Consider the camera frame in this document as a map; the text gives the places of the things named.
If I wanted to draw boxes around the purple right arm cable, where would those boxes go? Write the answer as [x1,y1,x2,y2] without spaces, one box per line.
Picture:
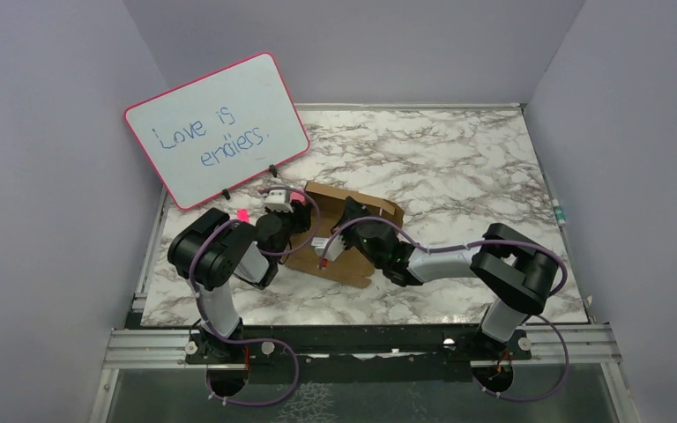
[318,216,569,404]

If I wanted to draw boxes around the pink framed whiteboard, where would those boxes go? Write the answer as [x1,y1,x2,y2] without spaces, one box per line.
[123,52,310,210]

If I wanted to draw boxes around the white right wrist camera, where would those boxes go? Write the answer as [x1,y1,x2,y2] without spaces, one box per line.
[310,236,346,262]

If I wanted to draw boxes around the pink marker pen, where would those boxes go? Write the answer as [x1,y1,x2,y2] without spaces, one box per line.
[236,209,251,224]

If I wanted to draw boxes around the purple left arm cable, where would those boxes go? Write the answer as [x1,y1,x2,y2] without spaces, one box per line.
[189,185,322,408]

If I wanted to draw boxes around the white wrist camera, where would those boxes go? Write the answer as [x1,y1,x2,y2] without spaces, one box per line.
[310,236,346,262]
[263,189,294,213]

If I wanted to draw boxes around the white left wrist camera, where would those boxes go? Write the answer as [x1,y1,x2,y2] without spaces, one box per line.
[263,189,294,213]

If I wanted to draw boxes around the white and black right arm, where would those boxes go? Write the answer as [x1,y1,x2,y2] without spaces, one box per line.
[314,197,568,359]

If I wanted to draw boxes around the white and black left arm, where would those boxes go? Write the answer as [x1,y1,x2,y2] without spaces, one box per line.
[167,200,312,362]

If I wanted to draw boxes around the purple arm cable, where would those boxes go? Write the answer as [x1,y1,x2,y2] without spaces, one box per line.
[189,185,322,408]
[318,216,569,404]

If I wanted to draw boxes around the aluminium frame rail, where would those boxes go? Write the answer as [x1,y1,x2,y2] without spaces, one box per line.
[102,325,623,370]

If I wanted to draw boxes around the green capped marker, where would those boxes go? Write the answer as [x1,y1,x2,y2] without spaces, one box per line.
[551,198,566,226]

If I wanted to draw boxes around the pink and grey eraser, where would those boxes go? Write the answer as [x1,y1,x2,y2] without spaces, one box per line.
[291,193,307,204]

